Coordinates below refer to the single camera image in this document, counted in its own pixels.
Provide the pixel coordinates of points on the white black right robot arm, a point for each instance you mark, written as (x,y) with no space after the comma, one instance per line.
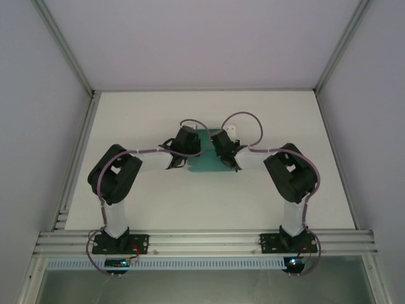
(291,218)

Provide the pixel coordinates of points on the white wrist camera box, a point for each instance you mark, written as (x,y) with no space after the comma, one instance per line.
(230,128)
(193,127)

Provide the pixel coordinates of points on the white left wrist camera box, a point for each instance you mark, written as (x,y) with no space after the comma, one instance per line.
(193,127)

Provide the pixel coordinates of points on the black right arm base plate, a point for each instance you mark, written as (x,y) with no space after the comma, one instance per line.
(269,244)

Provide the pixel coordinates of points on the aluminium mounting rail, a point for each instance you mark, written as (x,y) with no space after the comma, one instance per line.
(202,242)

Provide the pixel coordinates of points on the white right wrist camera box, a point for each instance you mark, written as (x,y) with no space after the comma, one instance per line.
(230,128)

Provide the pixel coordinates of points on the aluminium frame post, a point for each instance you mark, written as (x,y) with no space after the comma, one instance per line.
(63,44)
(343,44)

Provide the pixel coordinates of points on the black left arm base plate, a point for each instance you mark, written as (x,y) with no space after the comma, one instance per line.
(139,244)

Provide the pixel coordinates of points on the teal cloth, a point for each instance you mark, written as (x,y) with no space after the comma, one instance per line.
(205,161)

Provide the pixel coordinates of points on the aluminium side rail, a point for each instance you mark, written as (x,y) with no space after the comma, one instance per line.
(76,164)

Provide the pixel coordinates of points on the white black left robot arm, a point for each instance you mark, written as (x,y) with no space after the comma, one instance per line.
(117,215)

